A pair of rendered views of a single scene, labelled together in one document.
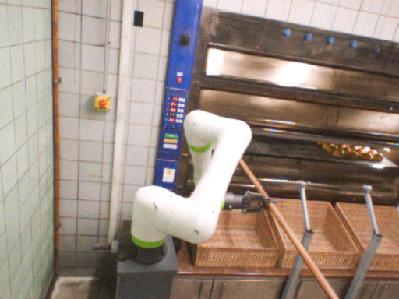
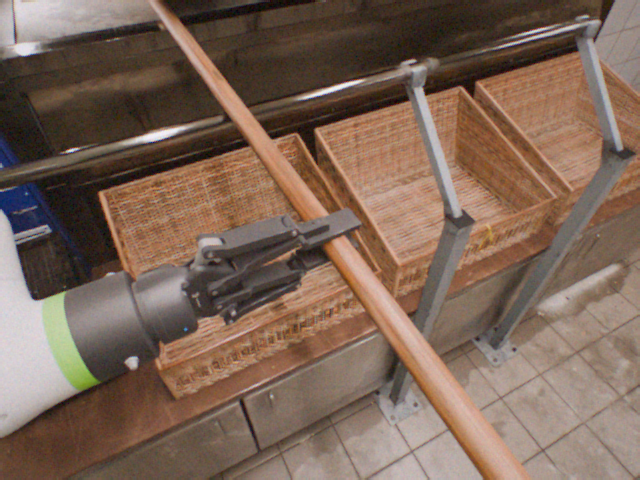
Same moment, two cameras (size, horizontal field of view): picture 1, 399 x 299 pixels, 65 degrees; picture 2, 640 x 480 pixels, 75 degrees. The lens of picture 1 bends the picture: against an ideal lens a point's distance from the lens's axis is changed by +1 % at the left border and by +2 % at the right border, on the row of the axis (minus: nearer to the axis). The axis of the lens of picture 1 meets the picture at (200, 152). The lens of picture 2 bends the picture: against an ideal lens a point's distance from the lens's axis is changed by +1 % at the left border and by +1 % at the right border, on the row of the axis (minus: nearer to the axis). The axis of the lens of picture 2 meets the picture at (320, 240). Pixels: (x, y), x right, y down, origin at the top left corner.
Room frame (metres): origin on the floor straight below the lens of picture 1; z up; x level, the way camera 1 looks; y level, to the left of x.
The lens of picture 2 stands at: (1.15, -0.32, 1.54)
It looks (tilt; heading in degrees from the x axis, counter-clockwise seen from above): 48 degrees down; 345
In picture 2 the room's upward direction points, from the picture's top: straight up
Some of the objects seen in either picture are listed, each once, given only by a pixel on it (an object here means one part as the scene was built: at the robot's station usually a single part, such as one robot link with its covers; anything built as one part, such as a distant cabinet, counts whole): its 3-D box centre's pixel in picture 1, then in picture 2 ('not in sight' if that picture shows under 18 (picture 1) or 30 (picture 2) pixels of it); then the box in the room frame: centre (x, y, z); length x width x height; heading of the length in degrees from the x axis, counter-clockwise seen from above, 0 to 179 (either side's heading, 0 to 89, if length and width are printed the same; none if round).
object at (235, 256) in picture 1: (230, 227); (243, 250); (1.88, -0.30, 0.72); 0.56 x 0.49 x 0.28; 103
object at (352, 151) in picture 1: (341, 143); not in sight; (2.82, -1.28, 1.21); 0.61 x 0.48 x 0.06; 12
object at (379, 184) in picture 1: (299, 178); (386, 49); (2.26, -0.81, 1.02); 1.79 x 0.11 x 0.19; 102
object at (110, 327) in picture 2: (227, 201); (118, 319); (1.41, -0.18, 1.19); 0.12 x 0.06 x 0.09; 13
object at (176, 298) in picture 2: (241, 202); (194, 292); (1.42, -0.25, 1.19); 0.09 x 0.07 x 0.08; 103
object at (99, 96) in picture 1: (104, 101); not in sight; (1.90, 0.65, 1.46); 0.10 x 0.07 x 0.10; 102
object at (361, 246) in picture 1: (378, 235); (571, 130); (2.14, -1.48, 0.72); 0.56 x 0.49 x 0.28; 103
